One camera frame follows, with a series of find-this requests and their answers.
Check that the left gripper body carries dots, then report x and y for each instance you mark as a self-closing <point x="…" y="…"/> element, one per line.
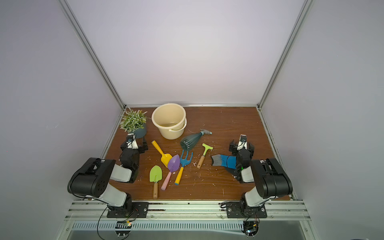
<point x="142" y="147"/>

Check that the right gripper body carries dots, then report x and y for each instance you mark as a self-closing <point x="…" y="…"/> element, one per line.
<point x="232" y="147"/>

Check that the green rake wooden handle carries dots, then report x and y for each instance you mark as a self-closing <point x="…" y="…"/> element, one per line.
<point x="202" y="158"/>

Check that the yellow plastic scoop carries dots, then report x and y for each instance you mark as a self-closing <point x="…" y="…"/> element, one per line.
<point x="165" y="159"/>

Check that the green trowel wooden handle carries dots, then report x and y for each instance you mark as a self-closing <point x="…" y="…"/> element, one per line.
<point x="155" y="177"/>

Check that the purple trowel pink handle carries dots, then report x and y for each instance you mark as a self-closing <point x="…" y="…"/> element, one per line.
<point x="173" y="166"/>

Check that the blue fork yellow handle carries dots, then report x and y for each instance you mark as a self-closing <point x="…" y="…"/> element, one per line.
<point x="184" y="162"/>

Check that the teal spray bottle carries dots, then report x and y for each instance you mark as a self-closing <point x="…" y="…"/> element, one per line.
<point x="189" y="142"/>

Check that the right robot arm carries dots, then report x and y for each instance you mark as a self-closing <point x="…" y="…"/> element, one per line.
<point x="270" y="179"/>

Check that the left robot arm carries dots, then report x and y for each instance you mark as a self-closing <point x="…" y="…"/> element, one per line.
<point x="92" y="179"/>

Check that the blue grey gardening glove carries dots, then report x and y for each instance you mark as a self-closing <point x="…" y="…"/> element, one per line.
<point x="224" y="161"/>

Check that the potted green plant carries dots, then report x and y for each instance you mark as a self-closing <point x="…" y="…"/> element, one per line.
<point x="134" y="122"/>

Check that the cream plastic bucket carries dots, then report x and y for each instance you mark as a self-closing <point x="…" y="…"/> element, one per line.
<point x="170" y="119"/>

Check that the right controller board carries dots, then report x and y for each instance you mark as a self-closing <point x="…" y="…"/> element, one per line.
<point x="250" y="229"/>

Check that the controller board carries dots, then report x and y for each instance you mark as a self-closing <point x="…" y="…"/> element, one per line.
<point x="123" y="229"/>
<point x="250" y="229"/>

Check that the left controller board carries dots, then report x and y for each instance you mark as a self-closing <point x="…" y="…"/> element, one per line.
<point x="123" y="229"/>

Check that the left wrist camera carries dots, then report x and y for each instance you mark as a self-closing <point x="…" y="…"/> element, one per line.
<point x="130" y="139"/>

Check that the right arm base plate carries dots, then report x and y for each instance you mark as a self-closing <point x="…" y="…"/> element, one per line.
<point x="237" y="210"/>

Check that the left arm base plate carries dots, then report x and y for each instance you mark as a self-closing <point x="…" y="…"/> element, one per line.
<point x="135" y="210"/>

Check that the aluminium mounting rail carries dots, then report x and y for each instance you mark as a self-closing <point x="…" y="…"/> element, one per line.
<point x="189" y="211"/>

